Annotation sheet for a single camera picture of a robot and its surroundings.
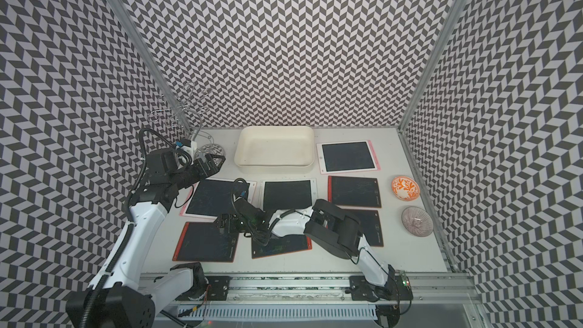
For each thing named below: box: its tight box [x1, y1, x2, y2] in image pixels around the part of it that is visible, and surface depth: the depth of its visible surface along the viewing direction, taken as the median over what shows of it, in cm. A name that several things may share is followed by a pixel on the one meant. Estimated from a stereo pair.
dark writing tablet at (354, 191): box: [327, 175, 382, 209], surface depth 97 cm
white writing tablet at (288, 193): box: [259, 177, 319, 211], surface depth 98 cm
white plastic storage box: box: [233, 126, 316, 168], surface depth 111 cm
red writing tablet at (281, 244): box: [251, 233, 313, 259], surface depth 82 cm
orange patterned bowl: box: [390, 175, 420, 202], surface depth 96 cm
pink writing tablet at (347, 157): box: [315, 139, 382, 175], surface depth 110 cm
